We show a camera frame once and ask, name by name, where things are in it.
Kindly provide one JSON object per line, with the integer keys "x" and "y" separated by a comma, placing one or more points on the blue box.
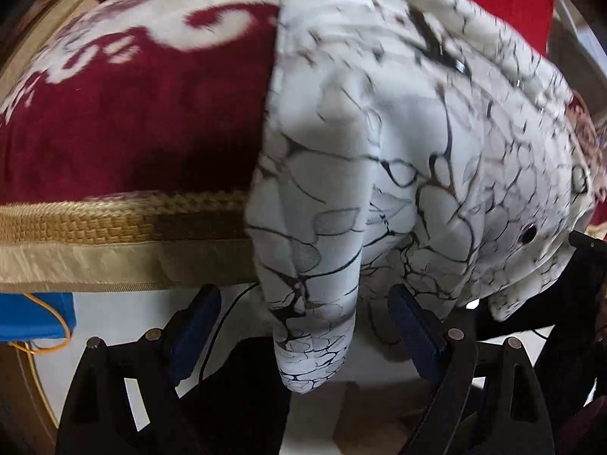
{"x": 33, "y": 317}

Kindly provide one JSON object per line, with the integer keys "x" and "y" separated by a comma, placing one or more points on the maroon floral blanket gold trim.
{"x": 133, "y": 123}

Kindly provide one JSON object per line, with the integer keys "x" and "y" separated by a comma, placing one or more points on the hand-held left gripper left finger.
{"x": 197, "y": 336}

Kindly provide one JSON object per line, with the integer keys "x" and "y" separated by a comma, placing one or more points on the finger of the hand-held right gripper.
{"x": 588, "y": 241}

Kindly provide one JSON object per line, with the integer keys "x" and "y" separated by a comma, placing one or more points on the white black-veined shirt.
{"x": 403, "y": 151}

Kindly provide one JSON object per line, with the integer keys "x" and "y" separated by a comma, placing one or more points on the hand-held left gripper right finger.
{"x": 418, "y": 336}

